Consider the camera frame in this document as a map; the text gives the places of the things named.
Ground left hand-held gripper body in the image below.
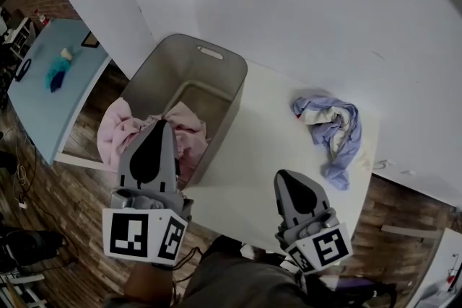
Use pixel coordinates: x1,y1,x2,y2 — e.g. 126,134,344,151
102,186,194,266

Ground pink clothes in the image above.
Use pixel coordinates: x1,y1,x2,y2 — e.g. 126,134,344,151
96,97,211,188

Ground white shelf unit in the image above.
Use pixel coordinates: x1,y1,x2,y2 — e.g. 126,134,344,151
9,15,38,59

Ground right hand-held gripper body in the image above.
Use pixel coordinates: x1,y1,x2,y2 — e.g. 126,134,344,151
274,208,354,276

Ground dark framed picture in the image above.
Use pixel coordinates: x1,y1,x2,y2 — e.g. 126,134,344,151
80,30,100,49

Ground dark purple seat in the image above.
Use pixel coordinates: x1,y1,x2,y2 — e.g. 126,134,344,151
334,276,398,308

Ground white side table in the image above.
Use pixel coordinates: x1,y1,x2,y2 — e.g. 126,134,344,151
406,226,462,308

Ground lilac and white clothes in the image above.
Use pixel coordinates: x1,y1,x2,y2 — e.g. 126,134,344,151
290,94,363,191

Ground black bag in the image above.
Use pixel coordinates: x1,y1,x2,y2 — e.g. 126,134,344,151
0,228,66,274

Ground white metal rack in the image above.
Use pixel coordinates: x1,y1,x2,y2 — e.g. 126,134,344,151
0,272,48,308

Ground person's grey clothing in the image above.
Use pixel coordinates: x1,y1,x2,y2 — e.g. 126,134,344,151
103,250,308,308

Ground loose wooden strip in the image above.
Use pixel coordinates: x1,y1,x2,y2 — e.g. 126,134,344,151
380,224,445,239

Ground grey plastic basket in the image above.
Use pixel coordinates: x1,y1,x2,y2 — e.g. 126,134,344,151
118,33,249,192

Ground black cable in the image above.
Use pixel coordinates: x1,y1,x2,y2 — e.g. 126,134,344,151
171,246,204,300

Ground person's left forearm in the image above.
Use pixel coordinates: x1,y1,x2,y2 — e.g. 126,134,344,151
123,261,175,302

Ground teal cloth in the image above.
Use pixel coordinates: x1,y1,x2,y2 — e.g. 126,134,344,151
44,53,73,90

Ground thin floor cables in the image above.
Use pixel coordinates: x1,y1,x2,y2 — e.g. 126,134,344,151
12,126,39,205

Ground light blue table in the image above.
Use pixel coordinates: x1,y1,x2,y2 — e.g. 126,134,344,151
6,17,111,166

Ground dark blue cloth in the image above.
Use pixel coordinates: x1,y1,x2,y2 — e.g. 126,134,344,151
49,70,66,94

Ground black ring-shaped object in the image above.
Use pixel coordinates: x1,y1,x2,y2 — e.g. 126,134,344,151
14,58,33,83

